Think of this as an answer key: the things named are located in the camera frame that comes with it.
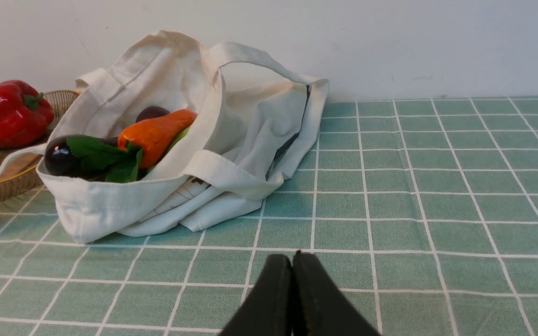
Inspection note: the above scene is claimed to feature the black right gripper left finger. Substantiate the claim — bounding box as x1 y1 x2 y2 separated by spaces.
220 254 292 336

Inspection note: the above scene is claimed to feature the cream cloth tote bag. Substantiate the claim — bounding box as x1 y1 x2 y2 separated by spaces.
0 30 330 244

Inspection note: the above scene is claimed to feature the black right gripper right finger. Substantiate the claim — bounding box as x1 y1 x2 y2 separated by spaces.
292 251 380 336

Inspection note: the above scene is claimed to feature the green checked tablecloth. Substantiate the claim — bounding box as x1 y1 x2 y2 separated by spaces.
0 96 538 336

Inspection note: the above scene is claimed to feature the gold-rimmed glass wire plate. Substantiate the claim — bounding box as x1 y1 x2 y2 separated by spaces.
0 90 81 222

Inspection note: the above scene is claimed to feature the red toy bell pepper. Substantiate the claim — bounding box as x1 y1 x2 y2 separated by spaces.
0 79 54 150

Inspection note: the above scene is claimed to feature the orange toy carrot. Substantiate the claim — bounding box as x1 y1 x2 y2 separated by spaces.
67 109 198 183

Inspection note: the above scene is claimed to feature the dark purple toy eggplant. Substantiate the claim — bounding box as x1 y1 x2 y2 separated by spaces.
43 106 170 180

